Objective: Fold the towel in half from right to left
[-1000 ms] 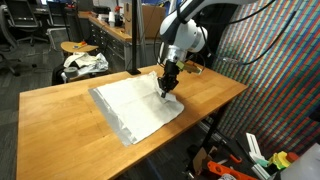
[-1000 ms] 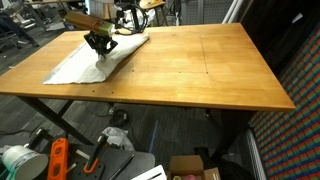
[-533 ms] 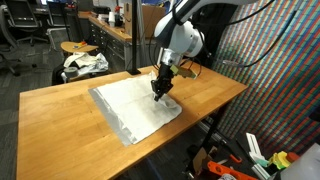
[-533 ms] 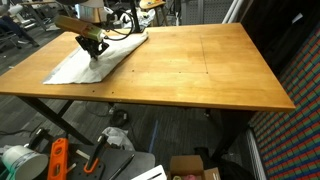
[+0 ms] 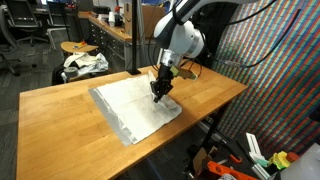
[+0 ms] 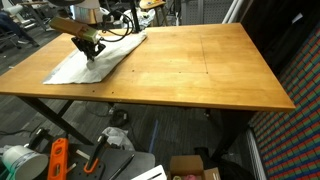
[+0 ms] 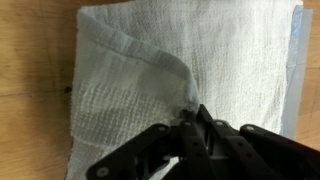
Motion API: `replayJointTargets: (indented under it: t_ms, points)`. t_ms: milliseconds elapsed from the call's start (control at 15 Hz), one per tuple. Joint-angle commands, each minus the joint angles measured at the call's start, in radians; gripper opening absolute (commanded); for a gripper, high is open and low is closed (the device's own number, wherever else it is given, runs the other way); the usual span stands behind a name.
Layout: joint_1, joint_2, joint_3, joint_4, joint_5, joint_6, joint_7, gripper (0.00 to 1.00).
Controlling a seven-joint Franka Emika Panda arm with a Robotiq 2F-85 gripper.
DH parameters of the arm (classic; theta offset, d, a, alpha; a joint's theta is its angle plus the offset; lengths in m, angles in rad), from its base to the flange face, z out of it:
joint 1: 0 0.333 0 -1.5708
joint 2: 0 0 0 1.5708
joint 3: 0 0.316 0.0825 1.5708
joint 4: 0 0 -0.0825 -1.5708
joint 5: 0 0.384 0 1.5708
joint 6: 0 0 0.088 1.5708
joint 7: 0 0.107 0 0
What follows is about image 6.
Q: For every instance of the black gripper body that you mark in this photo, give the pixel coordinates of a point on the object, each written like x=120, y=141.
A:
x=87, y=46

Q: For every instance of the white woven towel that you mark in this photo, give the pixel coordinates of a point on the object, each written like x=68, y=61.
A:
x=76, y=73

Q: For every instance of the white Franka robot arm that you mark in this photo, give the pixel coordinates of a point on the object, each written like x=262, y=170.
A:
x=86, y=13

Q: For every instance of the crumpled white cloth pile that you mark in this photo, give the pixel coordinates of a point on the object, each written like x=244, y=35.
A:
x=146, y=18

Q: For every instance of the black table leg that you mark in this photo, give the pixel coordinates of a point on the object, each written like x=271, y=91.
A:
x=50, y=115
x=233, y=130

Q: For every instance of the round wooden side table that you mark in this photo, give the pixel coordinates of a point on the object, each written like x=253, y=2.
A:
x=151, y=4

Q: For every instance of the white plastic bag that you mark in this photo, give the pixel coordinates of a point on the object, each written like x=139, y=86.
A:
x=116, y=136

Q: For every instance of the orange spirit level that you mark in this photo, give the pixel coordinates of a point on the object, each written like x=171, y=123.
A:
x=58, y=160

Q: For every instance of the black tool board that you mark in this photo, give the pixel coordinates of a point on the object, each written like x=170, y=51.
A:
x=133, y=160

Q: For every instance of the black pen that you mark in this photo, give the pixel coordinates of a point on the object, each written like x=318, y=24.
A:
x=121, y=166

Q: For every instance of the white plastic bucket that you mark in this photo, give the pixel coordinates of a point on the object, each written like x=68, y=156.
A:
x=23, y=163

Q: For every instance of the grey pegboard panel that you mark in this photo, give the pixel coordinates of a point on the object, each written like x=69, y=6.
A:
x=213, y=11

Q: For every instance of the white paper sheet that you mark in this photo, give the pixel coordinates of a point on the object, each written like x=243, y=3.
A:
x=150, y=174

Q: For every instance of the small open cardboard box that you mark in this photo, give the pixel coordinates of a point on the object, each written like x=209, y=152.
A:
x=186, y=165

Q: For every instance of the white pipes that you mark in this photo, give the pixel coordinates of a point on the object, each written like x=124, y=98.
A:
x=233, y=10

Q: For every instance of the black bag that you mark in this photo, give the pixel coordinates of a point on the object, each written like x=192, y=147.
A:
x=233, y=170

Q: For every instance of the multicolour patterned backdrop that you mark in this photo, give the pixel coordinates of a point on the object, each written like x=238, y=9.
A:
x=293, y=133

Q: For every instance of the black vertical mount pole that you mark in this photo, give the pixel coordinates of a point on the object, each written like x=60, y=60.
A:
x=134, y=8

